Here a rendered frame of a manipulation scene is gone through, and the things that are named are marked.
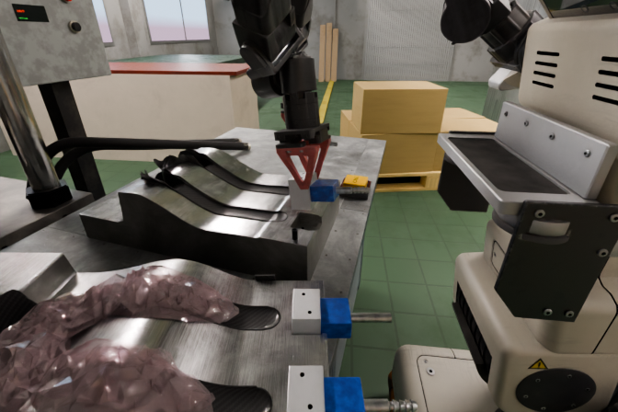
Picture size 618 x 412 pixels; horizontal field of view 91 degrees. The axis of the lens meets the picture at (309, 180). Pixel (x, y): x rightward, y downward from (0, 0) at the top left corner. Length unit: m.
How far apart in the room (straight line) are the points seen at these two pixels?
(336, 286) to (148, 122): 3.07
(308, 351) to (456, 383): 0.78
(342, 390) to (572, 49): 0.47
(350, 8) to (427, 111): 7.29
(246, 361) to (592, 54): 0.52
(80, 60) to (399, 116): 1.96
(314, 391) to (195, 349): 0.14
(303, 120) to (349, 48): 9.12
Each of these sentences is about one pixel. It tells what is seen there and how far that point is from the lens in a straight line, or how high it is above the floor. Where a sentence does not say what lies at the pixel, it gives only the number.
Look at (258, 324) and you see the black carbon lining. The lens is 0.45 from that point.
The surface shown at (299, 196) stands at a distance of 0.51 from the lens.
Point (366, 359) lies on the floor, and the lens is 1.47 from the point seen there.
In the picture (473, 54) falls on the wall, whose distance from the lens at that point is 10.21.
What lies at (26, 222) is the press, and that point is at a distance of 1.02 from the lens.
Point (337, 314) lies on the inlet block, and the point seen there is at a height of 0.87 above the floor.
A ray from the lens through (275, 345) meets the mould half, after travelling 0.43.
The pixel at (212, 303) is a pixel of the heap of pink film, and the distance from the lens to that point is 0.44.
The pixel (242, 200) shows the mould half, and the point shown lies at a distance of 0.66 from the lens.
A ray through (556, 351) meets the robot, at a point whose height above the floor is 0.81.
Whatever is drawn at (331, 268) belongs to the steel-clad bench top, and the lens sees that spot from 0.60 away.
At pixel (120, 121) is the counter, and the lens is 3.63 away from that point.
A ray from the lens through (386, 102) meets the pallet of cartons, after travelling 2.42.
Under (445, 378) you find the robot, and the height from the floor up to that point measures 0.28.
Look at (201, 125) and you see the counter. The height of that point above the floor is 0.40.
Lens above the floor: 1.20
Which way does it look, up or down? 25 degrees down
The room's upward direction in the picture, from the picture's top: straight up
